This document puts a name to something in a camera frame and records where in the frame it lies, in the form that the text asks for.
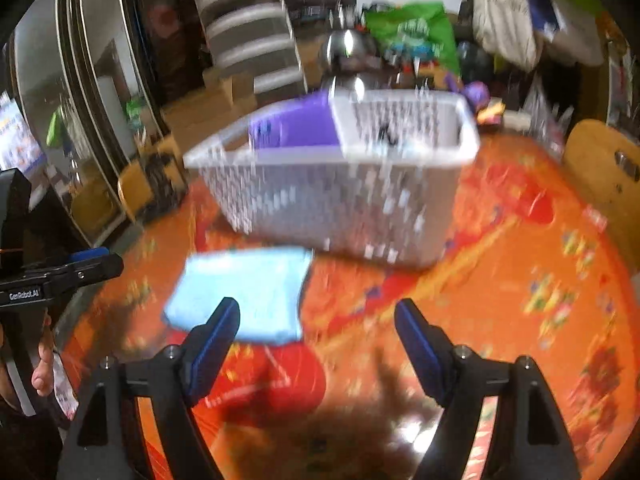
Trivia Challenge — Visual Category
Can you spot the orange floral tablecloth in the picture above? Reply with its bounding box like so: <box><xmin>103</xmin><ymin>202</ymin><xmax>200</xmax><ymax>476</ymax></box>
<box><xmin>62</xmin><ymin>134</ymin><xmax>634</xmax><ymax>480</ymax></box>

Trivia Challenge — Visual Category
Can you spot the person's left hand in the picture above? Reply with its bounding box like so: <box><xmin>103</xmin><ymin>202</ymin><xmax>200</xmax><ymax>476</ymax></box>
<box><xmin>1</xmin><ymin>314</ymin><xmax>54</xmax><ymax>410</ymax></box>

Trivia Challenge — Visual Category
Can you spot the green shopping bag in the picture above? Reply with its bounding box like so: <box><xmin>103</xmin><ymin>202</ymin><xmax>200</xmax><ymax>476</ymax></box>
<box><xmin>363</xmin><ymin>0</ymin><xmax>460</xmax><ymax>75</ymax></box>

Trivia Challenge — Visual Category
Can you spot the stainless steel kettle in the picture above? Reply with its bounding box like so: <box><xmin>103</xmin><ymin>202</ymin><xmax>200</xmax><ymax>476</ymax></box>
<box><xmin>318</xmin><ymin>28</ymin><xmax>383</xmax><ymax>91</ymax></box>

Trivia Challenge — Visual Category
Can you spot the beige canvas tote bag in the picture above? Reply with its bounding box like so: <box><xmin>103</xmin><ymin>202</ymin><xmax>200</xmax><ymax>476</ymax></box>
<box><xmin>473</xmin><ymin>0</ymin><xmax>542</xmax><ymax>73</ymax></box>

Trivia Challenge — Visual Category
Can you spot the dark glass door cabinet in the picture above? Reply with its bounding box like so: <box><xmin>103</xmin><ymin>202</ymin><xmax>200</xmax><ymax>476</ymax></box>
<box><xmin>1</xmin><ymin>0</ymin><xmax>210</xmax><ymax>246</ymax></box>

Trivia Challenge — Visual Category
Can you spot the grey white drawer tower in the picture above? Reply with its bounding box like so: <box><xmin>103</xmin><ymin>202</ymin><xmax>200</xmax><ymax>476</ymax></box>
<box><xmin>194</xmin><ymin>0</ymin><xmax>308</xmax><ymax>99</ymax></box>

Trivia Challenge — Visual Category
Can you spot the white plastic perforated basket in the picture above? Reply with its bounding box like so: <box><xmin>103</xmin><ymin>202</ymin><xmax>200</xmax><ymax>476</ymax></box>
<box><xmin>183</xmin><ymin>89</ymin><xmax>480</xmax><ymax>268</ymax></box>

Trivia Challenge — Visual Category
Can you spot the black folding stand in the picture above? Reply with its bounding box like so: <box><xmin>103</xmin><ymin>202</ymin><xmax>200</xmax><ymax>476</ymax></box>
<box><xmin>139</xmin><ymin>152</ymin><xmax>188</xmax><ymax>223</ymax></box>

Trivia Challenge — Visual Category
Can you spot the purple tissue pack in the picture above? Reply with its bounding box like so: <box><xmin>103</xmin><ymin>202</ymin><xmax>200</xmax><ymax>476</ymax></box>
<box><xmin>248</xmin><ymin>91</ymin><xmax>341</xmax><ymax>150</ymax></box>

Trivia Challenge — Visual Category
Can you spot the wooden chair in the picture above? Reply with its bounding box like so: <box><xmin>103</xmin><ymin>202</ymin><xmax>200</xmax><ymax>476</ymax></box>
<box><xmin>117</xmin><ymin>136</ymin><xmax>189</xmax><ymax>226</ymax></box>
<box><xmin>563</xmin><ymin>119</ymin><xmax>639</xmax><ymax>274</ymax></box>

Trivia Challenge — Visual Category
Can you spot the white blue hanging bag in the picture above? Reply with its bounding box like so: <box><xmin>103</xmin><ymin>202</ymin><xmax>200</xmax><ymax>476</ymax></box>
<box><xmin>527</xmin><ymin>0</ymin><xmax>604</xmax><ymax>67</ymax></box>

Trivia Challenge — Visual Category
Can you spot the wooden chair right side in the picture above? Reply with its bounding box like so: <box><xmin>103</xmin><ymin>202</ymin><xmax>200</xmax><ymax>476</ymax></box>
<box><xmin>563</xmin><ymin>119</ymin><xmax>639</xmax><ymax>274</ymax></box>

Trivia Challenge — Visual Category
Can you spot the wooden chair left side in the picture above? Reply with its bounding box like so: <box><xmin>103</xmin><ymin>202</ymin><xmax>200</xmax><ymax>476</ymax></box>
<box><xmin>117</xmin><ymin>136</ymin><xmax>189</xmax><ymax>226</ymax></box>

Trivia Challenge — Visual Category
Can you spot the light blue tissue pack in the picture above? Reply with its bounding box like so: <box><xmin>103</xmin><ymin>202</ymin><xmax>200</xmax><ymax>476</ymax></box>
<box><xmin>164</xmin><ymin>246</ymin><xmax>314</xmax><ymax>346</ymax></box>

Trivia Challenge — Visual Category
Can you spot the purple plastic cup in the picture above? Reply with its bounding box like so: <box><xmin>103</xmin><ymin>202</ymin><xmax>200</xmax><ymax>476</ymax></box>
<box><xmin>445</xmin><ymin>73</ymin><xmax>491</xmax><ymax>113</ymax></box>

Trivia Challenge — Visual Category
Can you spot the open cardboard box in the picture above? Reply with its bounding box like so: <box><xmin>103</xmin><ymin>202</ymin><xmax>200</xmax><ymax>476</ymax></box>
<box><xmin>160</xmin><ymin>73</ymin><xmax>258</xmax><ymax>155</ymax></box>

